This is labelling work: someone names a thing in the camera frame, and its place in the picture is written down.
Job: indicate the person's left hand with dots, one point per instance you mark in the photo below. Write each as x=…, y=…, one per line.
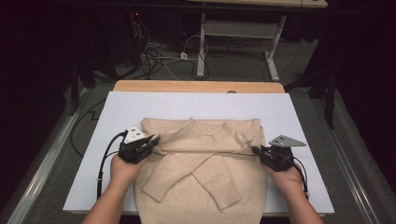
x=126, y=172

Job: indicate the beige knit sweater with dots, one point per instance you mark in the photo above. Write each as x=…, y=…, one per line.
x=202, y=137

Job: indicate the white board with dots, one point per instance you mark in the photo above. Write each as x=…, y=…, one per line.
x=186, y=105

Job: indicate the white power adapter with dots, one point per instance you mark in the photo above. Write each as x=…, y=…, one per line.
x=184, y=56

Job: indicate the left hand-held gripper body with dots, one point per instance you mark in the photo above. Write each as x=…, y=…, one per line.
x=132, y=152

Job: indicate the light wooden desk top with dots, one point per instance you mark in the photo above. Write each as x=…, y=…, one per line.
x=264, y=2

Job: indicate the black stand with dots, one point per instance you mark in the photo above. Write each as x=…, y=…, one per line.
x=330, y=102
x=74, y=93

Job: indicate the metal floor rail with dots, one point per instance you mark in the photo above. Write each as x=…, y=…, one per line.
x=43, y=165
x=348, y=168

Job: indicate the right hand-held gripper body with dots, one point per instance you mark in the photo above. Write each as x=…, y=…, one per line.
x=278, y=158

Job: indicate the white metal desk frame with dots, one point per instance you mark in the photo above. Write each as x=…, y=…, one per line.
x=239, y=29

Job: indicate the person's right hand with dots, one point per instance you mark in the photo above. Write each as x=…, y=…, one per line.
x=288, y=180

